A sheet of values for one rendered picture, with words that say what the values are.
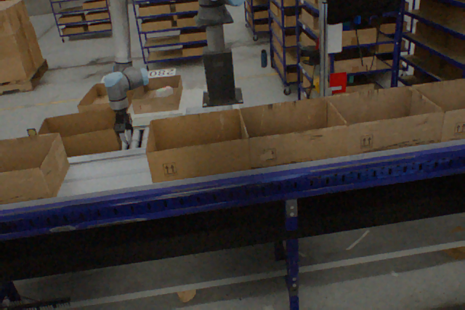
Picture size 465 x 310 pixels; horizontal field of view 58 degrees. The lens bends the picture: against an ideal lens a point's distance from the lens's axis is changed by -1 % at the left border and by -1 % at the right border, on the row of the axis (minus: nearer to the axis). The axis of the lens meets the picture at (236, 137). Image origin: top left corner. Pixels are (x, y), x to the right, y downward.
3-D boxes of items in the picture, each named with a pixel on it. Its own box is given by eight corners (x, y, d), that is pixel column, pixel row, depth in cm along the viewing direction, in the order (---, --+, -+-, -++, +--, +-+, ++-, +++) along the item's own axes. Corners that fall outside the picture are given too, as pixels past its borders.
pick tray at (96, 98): (136, 93, 297) (134, 80, 292) (124, 116, 263) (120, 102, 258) (97, 96, 298) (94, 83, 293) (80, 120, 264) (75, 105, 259)
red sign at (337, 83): (345, 91, 256) (346, 71, 250) (346, 92, 255) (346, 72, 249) (320, 94, 255) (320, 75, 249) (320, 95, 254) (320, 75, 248)
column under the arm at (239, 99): (203, 92, 287) (196, 44, 271) (241, 88, 287) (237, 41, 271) (202, 107, 264) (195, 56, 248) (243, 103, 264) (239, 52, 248)
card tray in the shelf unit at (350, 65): (317, 58, 331) (317, 46, 326) (354, 53, 333) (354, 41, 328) (334, 75, 295) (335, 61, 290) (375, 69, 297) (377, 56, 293)
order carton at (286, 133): (325, 130, 196) (325, 96, 188) (347, 162, 170) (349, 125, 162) (241, 141, 194) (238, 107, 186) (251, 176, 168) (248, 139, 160)
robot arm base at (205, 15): (196, 15, 258) (194, -1, 253) (227, 11, 260) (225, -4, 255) (198, 25, 242) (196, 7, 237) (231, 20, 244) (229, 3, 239)
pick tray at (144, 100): (183, 88, 297) (181, 74, 293) (178, 110, 264) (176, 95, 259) (143, 91, 298) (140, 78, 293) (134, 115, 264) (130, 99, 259)
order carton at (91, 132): (123, 132, 243) (116, 105, 235) (121, 157, 217) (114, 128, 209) (53, 144, 237) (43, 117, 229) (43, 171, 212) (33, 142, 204)
